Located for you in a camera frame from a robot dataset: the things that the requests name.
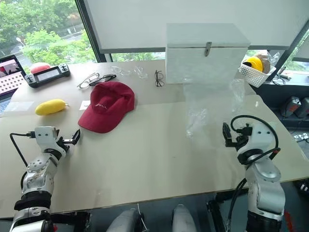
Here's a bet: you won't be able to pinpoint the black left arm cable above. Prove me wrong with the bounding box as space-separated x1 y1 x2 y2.
9 131 36 167

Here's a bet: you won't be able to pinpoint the clear safety goggles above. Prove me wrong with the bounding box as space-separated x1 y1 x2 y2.
131 65 148 80

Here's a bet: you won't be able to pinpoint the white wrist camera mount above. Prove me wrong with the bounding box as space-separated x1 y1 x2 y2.
235 120 277 158
34 126 67 153

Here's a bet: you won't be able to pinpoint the white perforated plastic basket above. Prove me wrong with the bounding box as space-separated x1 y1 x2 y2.
238 61 277 88

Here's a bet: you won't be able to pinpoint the clear plastic bag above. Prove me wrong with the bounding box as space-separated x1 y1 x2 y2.
180 72 247 147

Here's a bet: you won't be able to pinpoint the red plush toy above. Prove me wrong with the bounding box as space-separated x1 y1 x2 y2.
30 62 51 73

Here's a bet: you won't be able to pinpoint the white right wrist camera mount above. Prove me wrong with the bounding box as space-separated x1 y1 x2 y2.
235 120 277 158

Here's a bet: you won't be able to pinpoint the yellow cap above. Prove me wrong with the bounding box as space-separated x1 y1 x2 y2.
242 57 263 73

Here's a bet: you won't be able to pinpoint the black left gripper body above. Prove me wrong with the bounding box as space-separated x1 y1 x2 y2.
56 135 74 152

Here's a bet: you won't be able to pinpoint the black window frame post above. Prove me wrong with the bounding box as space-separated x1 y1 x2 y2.
74 0 114 64

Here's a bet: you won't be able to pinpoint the open laptop computer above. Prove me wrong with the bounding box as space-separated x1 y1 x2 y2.
0 55 27 116

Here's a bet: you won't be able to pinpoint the grey battery charger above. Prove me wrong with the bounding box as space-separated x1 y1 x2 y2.
282 96 302 118
298 96 309 118

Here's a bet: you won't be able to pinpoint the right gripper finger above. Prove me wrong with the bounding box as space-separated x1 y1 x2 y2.
222 122 233 147

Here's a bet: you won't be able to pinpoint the thick black frame glasses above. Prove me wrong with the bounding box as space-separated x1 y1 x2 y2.
88 74 117 87

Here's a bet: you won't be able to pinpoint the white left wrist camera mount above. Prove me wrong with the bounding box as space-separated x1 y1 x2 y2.
34 126 67 153

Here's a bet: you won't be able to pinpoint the dark frame glasses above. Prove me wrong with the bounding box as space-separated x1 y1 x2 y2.
272 73 292 86

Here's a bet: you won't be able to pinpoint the yellow plush mango toy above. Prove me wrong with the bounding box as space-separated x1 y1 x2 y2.
35 99 70 116

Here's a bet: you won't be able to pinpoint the dark red baseball cap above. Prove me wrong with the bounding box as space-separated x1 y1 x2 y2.
77 81 135 134

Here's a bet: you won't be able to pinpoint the grey rounded robot leg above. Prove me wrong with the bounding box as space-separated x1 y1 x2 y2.
172 204 197 232
106 208 140 232

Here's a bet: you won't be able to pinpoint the thin metal frame glasses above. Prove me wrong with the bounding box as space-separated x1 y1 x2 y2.
77 72 100 89

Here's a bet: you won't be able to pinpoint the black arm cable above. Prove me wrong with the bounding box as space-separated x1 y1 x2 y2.
9 131 36 167
230 115 282 165

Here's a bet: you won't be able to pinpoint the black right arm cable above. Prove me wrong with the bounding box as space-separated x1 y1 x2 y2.
230 115 282 165

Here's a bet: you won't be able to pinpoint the white power strip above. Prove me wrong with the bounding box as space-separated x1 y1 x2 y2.
293 132 309 143

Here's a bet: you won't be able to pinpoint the crumpled clear plastic wrap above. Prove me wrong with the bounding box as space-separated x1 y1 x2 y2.
267 51 282 66

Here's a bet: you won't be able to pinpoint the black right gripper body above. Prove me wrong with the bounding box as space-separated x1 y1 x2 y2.
230 135 247 148

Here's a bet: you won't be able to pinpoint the white lidded box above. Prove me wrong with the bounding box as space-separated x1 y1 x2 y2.
165 23 252 85

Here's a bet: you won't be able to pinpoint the round black frame glasses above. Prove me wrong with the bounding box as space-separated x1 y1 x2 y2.
154 70 166 87

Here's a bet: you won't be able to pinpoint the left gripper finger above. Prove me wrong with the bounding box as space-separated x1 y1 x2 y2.
71 129 81 145

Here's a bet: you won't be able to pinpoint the black handheld controller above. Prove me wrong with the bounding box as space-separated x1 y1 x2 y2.
24 63 71 88

